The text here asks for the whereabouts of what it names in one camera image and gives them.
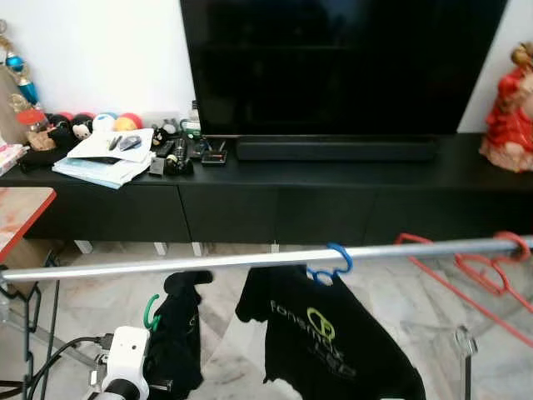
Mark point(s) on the pink tissue box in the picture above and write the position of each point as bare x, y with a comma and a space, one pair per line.
12, 158

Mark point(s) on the plain black garment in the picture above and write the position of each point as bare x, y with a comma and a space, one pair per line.
179, 333

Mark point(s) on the black mouse plush toy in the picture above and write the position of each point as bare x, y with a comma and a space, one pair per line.
67, 132

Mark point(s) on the marble table with red edge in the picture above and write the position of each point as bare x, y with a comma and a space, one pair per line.
21, 212

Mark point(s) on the green plastic hanger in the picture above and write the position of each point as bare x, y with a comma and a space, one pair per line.
147, 317

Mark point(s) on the black soundbar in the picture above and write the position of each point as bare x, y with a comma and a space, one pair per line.
337, 148

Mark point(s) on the red Buddha statue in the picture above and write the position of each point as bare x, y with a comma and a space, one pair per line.
508, 117

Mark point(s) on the small black box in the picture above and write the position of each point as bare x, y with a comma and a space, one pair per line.
213, 154

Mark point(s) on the black printed T-shirt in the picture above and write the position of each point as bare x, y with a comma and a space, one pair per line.
316, 350

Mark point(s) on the silver metal clothes rack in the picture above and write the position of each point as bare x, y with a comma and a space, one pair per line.
250, 258

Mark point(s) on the grey computer mouse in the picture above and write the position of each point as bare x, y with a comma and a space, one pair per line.
130, 142

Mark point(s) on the jar with red lid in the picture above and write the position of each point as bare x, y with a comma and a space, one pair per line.
32, 117

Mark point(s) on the black remote control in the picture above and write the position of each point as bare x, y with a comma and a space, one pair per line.
171, 157

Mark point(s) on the blue plastic hanger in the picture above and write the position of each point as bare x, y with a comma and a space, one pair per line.
344, 258

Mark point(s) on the white paper stack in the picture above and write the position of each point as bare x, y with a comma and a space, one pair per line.
104, 162

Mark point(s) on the black TV console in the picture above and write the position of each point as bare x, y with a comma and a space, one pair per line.
291, 204

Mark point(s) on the black television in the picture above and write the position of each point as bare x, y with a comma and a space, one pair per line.
341, 67

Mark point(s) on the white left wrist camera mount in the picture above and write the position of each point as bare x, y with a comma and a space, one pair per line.
127, 354

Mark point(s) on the red plastic hanger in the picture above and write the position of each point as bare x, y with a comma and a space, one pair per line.
491, 271

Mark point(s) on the clear plastic bottle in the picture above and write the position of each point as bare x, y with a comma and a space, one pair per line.
192, 121

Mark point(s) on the black thin hanger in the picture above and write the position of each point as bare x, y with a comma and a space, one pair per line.
29, 333

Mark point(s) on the blue and gold trophy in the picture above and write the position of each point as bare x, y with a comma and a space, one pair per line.
21, 75

